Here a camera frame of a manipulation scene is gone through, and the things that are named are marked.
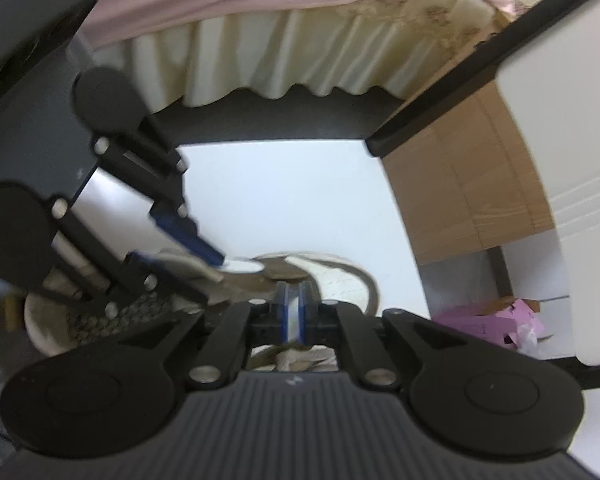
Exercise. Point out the white plastic bag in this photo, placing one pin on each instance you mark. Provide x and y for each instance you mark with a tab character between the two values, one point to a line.
526	336

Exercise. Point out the white and brown shoe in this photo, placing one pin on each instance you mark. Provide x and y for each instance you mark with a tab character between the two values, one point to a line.
340	280

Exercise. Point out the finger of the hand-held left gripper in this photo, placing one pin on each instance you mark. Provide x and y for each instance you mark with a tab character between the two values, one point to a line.
145	265
190	240

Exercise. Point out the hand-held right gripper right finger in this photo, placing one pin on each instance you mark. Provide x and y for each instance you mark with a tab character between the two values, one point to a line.
306	312

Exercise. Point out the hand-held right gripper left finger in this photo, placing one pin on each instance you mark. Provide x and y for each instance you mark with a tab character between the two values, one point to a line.
280	312

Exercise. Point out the white shoelace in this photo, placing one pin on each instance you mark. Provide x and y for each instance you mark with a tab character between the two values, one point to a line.
293	315

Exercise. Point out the light wooden nightstand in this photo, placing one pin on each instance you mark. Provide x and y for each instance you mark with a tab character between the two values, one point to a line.
480	185

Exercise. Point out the pink cardboard box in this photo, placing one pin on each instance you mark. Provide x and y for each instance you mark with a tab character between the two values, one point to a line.
480	325

